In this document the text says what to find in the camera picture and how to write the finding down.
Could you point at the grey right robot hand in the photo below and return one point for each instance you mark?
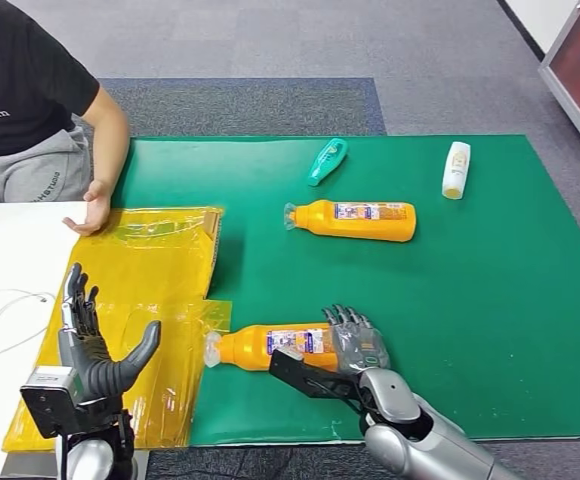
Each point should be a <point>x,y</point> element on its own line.
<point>360,344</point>

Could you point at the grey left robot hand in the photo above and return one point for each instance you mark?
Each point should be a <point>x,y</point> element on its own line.
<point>88,358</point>

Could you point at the person's left hand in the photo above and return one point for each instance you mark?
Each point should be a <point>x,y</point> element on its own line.
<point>95,210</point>

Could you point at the orange bottle with clear cap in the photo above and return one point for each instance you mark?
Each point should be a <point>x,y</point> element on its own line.
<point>360,222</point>
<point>248,348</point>

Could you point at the person's left forearm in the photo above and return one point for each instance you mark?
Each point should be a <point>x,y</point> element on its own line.
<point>110,152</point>

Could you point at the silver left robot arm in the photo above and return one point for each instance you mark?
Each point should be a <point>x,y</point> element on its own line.
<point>90,460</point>

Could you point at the teal green bottle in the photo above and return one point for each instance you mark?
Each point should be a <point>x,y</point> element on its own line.
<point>328,160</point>

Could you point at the white bottle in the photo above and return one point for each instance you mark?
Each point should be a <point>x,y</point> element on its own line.
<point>456,169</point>

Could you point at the yellow plastic film sheet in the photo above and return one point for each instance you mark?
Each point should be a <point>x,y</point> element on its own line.
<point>160,265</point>

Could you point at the green table mat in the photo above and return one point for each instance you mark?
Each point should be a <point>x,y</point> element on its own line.
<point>470,278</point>

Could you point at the person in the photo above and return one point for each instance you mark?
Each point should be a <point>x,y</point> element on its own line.
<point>20,79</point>

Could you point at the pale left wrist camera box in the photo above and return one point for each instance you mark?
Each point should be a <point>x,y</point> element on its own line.
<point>50,401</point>

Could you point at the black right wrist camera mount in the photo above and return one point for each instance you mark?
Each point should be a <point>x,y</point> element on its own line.
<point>300,374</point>

